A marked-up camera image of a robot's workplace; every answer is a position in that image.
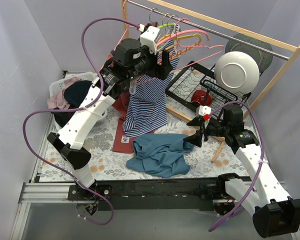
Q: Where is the yellow plastic hanger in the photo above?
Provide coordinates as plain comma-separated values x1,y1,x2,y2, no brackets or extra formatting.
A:
157,20,206,60

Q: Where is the thick pink plastic hanger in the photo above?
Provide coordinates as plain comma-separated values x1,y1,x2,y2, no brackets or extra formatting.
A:
156,29,210,49

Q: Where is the white plastic laundry basket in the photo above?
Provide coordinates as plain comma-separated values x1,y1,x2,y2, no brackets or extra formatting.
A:
48,71,108,133

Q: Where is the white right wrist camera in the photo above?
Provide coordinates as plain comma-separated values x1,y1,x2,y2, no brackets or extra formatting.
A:
195,105,212,121

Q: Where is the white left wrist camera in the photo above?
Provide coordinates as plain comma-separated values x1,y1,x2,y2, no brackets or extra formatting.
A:
139,26,160,55

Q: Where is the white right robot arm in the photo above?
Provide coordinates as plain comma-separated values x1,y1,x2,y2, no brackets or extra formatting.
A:
184,101,300,238

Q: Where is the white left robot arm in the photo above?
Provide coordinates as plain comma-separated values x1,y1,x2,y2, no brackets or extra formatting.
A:
47,38,179,200

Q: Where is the pink garment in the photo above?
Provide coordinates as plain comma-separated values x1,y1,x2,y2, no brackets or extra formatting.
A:
47,76,82,110

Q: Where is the red ceramic bowl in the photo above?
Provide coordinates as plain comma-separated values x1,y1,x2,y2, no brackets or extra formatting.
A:
191,89,213,107

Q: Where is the dark navy garment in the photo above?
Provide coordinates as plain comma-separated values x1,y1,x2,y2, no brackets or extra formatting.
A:
51,79,92,128

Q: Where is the blue white striped tank top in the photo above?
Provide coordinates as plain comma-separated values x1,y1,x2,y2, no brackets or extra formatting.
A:
121,44,181,138

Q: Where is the teal patterned ceramic plate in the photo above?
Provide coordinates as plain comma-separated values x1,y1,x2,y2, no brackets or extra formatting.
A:
224,33,274,74

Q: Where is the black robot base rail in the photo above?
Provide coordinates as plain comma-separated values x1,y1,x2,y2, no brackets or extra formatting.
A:
64,177,243,213

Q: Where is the green plastic hanger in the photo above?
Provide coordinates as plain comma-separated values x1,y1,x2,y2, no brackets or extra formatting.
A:
157,14,176,29

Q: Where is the pink wire hanger at post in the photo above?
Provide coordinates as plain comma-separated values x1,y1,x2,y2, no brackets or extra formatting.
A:
114,0,135,50

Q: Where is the wooden clothes rack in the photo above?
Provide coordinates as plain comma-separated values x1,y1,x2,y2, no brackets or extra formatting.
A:
119,0,300,164

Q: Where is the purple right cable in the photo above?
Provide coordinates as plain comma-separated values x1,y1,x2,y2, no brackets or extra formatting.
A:
206,100,266,233

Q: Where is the floral table mat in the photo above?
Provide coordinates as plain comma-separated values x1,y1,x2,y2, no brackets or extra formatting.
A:
39,103,248,183

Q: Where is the white ceramic plate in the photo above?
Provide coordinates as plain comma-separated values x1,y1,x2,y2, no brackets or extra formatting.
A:
214,51,260,94

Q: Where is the black wire dish rack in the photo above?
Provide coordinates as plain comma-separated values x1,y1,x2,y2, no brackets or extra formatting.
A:
165,61,251,122

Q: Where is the red tank top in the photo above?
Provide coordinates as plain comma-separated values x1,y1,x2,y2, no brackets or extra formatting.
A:
109,49,156,153

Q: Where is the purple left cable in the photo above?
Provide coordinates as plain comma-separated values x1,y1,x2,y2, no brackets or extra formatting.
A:
22,16,146,226

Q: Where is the purple cable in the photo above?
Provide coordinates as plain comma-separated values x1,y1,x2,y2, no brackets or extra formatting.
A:
22,16,146,226
206,100,266,233

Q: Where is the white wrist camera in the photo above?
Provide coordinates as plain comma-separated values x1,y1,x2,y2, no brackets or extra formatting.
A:
139,26,160,55
195,105,212,121

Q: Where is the thin pink wire hanger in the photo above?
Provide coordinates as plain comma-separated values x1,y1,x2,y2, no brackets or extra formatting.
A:
162,17,225,76

